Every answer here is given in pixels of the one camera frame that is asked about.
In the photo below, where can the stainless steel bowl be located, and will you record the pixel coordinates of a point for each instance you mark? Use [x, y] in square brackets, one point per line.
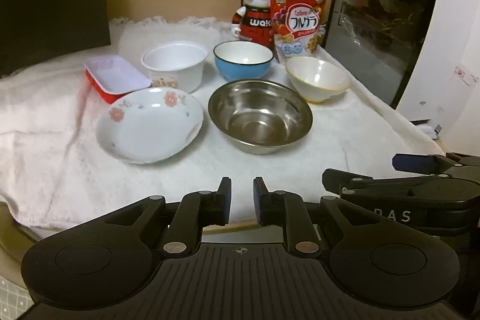
[258, 117]

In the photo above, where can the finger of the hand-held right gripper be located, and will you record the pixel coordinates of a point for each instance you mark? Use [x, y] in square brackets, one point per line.
[337, 181]
[412, 162]

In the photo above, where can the red rectangular plastic tray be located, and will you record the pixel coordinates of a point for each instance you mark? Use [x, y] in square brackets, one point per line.
[112, 74]

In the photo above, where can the white plastic noodle bowl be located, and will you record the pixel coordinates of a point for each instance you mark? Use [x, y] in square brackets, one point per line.
[176, 76]

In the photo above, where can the white fringed cloth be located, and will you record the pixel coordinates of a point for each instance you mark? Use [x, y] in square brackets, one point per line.
[56, 155]

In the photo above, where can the blue enamel bowl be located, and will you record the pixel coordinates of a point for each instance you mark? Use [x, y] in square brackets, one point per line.
[240, 72]

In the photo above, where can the black monitor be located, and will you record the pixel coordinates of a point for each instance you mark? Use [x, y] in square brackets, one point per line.
[48, 5]

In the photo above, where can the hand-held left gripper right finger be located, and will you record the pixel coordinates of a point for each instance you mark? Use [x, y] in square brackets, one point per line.
[257, 202]

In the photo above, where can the grey patterned cushion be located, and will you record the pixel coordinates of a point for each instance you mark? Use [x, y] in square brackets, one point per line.
[11, 299]

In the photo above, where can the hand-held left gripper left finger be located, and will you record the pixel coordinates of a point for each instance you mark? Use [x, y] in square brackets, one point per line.
[226, 202]

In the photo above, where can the panda figurine red black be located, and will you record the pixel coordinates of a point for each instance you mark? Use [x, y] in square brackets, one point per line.
[255, 24]

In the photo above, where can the red cereal bag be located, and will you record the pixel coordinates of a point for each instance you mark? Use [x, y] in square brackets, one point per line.
[300, 24]

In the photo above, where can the white floral plate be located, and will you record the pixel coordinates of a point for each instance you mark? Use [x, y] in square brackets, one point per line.
[146, 128]

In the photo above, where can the white ceramic bowl yellow rim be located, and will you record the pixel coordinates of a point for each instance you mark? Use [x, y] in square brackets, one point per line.
[315, 76]

